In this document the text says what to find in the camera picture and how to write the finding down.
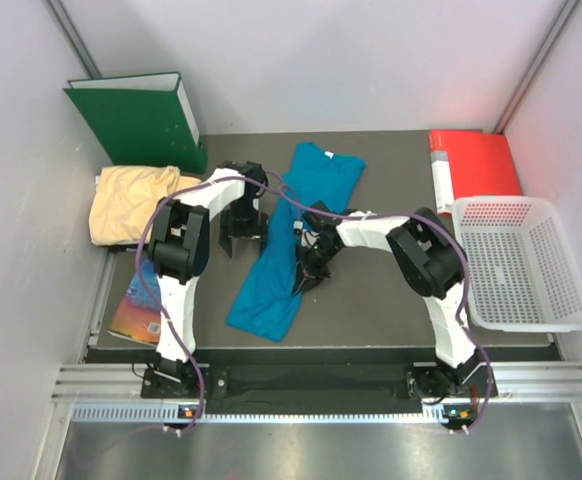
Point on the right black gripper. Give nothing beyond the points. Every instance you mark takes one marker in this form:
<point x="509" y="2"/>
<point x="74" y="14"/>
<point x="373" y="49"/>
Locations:
<point x="306" y="263"/>

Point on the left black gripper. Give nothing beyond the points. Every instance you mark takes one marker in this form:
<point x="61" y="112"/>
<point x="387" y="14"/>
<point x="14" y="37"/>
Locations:
<point x="257" y="231"/>

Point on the blue t shirt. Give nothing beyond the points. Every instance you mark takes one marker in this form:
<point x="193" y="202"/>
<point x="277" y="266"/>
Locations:
<point x="266" y="305"/>

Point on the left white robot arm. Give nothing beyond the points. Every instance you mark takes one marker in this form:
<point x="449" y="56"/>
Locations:
<point x="178" y="242"/>

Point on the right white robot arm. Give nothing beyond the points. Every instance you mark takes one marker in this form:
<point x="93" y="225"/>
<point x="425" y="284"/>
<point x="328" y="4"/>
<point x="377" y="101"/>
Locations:
<point x="433" y="266"/>

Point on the folded cream t shirt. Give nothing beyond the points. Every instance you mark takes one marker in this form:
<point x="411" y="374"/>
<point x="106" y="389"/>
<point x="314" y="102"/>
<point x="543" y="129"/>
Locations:
<point x="126" y="197"/>

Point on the colourful book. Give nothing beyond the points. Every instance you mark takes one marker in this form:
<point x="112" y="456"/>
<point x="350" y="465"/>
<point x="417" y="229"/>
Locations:
<point x="130" y="312"/>

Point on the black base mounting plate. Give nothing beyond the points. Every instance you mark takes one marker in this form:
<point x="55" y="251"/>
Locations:
<point x="304" y="383"/>

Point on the red folder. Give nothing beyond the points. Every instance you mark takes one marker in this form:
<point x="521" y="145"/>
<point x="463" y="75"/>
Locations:
<point x="468" y="164"/>

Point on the white plastic basket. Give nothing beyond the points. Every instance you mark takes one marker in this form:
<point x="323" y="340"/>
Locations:
<point x="523" y="274"/>

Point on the green ring binder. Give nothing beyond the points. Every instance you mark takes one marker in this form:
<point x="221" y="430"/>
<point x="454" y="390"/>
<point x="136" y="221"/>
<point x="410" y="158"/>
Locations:
<point x="142" y="120"/>

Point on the aluminium rail frame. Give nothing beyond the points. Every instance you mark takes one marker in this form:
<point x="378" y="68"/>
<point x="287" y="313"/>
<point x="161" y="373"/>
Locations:
<point x="523" y="382"/>

